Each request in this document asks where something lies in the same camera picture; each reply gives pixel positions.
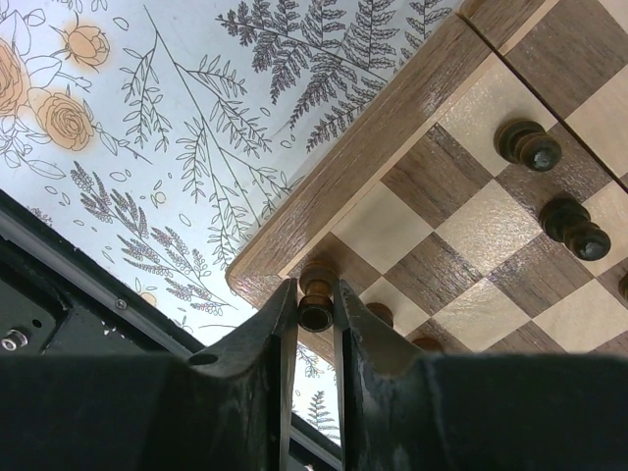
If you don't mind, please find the dark chess rook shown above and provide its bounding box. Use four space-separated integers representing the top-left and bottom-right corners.
298 261 338 333

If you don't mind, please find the wooden chess board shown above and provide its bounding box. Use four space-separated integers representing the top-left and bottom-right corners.
227 1 627 355

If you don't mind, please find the floral table mat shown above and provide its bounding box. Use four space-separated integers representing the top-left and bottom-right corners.
0 0 462 447

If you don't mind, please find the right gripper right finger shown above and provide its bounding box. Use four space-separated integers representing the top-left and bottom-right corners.
334 281 627 470

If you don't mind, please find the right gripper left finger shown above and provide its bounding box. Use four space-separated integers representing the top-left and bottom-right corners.
1 280 297 470

